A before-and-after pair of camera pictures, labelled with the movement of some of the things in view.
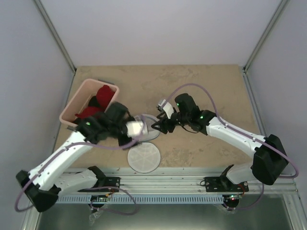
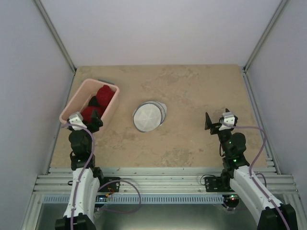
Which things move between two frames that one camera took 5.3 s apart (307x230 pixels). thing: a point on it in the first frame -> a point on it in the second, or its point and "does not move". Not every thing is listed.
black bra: (93, 102) does not move
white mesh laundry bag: (144, 157) -> (148, 116)
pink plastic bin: (88, 88) does not move
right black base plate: (219, 184) does not move
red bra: (103, 96) does not move
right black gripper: (163, 120) -> (208, 125)
